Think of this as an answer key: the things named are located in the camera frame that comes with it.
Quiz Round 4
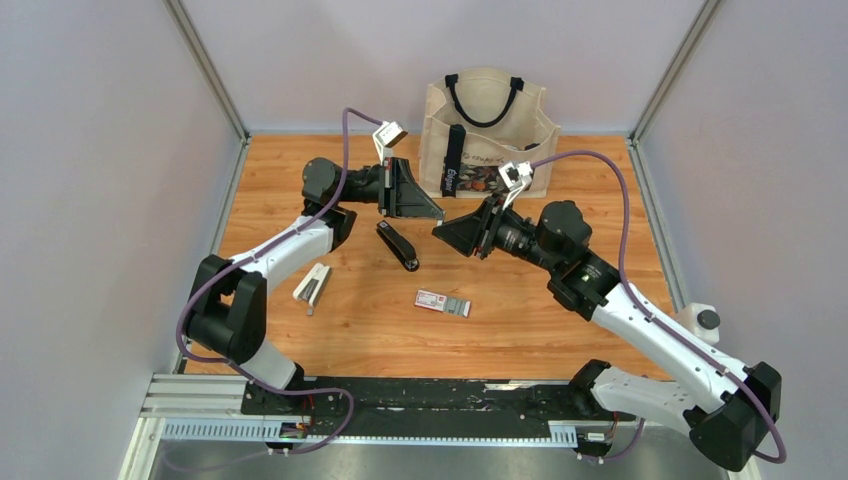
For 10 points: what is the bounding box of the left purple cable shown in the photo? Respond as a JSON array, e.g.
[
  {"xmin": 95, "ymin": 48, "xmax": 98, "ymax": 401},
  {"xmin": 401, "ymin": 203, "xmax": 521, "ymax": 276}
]
[{"xmin": 174, "ymin": 107, "xmax": 386, "ymax": 458}]

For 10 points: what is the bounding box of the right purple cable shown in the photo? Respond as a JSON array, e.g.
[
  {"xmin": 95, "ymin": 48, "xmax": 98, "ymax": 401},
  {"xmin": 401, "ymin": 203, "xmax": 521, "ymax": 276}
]
[{"xmin": 529, "ymin": 149, "xmax": 788, "ymax": 465}]

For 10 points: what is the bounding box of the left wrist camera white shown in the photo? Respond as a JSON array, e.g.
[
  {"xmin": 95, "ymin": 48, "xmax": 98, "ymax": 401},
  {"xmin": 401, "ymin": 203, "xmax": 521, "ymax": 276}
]
[{"xmin": 372, "ymin": 121, "xmax": 408, "ymax": 163}]

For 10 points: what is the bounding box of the purple cable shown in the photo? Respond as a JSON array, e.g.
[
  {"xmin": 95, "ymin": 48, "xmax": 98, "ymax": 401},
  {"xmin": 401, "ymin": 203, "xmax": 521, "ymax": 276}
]
[
  {"xmin": 529, "ymin": 149, "xmax": 788, "ymax": 465},
  {"xmin": 174, "ymin": 107, "xmax": 386, "ymax": 458}
]

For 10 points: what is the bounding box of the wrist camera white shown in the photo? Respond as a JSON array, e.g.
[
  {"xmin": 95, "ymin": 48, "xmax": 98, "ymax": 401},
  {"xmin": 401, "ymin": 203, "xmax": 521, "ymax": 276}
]
[
  {"xmin": 498, "ymin": 162, "xmax": 534, "ymax": 208},
  {"xmin": 372, "ymin": 121, "xmax": 408, "ymax": 163}
]

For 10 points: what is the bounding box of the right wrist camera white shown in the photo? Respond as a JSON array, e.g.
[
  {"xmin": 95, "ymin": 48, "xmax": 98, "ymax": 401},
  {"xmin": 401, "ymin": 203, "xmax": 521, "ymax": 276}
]
[{"xmin": 498, "ymin": 162, "xmax": 534, "ymax": 208}]

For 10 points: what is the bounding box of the red white staple box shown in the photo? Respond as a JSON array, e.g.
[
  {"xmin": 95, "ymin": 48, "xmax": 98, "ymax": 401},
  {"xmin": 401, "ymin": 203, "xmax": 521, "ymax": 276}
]
[{"xmin": 414, "ymin": 290, "xmax": 471, "ymax": 318}]

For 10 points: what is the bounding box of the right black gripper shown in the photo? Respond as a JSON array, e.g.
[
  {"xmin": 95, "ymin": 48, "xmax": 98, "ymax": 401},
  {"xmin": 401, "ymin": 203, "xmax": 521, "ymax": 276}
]
[{"xmin": 432, "ymin": 192, "xmax": 562, "ymax": 275}]

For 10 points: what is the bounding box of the black stapler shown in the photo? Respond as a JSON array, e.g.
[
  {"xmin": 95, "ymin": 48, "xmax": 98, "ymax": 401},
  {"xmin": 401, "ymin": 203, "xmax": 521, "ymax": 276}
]
[{"xmin": 376, "ymin": 220, "xmax": 420, "ymax": 272}]

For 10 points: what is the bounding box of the aluminium frame rail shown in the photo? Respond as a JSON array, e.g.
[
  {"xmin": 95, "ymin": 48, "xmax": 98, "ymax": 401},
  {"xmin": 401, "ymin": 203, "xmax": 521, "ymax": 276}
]
[{"xmin": 119, "ymin": 372, "xmax": 763, "ymax": 480}]

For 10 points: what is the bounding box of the white stapler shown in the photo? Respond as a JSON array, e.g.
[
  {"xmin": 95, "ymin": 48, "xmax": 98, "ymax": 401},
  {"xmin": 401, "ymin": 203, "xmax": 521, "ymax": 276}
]
[{"xmin": 292, "ymin": 263, "xmax": 332, "ymax": 316}]

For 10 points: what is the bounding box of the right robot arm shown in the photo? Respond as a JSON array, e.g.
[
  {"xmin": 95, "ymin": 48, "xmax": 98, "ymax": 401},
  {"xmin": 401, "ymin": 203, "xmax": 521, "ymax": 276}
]
[{"xmin": 432, "ymin": 195, "xmax": 786, "ymax": 472}]

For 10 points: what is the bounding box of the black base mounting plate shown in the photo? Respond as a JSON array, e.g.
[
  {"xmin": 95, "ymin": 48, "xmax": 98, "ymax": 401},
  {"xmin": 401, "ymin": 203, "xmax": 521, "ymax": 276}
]
[{"xmin": 240, "ymin": 376, "xmax": 615, "ymax": 439}]

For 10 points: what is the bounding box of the beige canvas tote bag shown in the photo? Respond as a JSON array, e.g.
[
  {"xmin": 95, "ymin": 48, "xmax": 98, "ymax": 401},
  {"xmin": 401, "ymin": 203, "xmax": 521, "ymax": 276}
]
[{"xmin": 418, "ymin": 67, "xmax": 561, "ymax": 198}]

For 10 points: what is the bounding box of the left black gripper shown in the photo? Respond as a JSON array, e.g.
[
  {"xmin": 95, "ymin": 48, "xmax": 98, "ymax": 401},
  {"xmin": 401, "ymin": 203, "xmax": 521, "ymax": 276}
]
[{"xmin": 337, "ymin": 159, "xmax": 444, "ymax": 221}]

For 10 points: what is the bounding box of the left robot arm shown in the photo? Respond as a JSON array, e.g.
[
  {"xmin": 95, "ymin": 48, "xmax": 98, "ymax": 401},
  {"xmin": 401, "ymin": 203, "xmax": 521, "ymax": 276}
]
[{"xmin": 176, "ymin": 157, "xmax": 445, "ymax": 415}]

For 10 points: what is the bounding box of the white plastic bottle black cap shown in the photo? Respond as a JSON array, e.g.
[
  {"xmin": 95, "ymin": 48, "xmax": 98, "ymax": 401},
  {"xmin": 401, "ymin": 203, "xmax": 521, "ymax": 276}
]
[{"xmin": 674, "ymin": 303, "xmax": 721, "ymax": 345}]

